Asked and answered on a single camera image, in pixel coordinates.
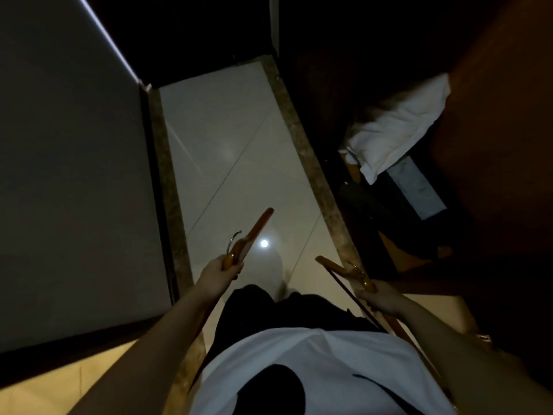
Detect dark wooden wardrobe door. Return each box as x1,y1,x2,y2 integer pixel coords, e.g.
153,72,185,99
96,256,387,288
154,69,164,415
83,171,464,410
432,0,553,255

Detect white pillow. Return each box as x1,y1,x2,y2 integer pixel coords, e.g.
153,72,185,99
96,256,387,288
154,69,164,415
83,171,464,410
338,73,452,185

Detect grey white box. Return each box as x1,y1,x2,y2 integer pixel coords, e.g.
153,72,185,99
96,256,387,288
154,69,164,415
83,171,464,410
386,155,447,221

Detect person's left forearm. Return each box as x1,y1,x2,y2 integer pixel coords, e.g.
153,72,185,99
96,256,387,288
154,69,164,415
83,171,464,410
68,286,217,415

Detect person's left hand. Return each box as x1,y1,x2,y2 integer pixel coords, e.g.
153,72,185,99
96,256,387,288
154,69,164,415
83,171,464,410
195,254,245,302

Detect person's right hand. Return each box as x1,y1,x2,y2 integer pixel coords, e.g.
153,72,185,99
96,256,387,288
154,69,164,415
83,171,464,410
357,278,409,318

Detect person's white shirt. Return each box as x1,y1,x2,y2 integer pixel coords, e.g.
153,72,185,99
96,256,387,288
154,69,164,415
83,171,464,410
188,327,459,415

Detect person's black trousers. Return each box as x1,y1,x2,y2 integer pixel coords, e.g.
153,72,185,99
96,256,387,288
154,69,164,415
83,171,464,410
207,284,383,368

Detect wooden clothes hanger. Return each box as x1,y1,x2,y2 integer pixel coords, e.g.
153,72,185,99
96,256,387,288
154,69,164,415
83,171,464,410
190,207,275,391
315,256,452,398

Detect person's right forearm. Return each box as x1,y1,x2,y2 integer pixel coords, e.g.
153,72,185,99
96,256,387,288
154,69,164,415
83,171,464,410
394,298,553,415

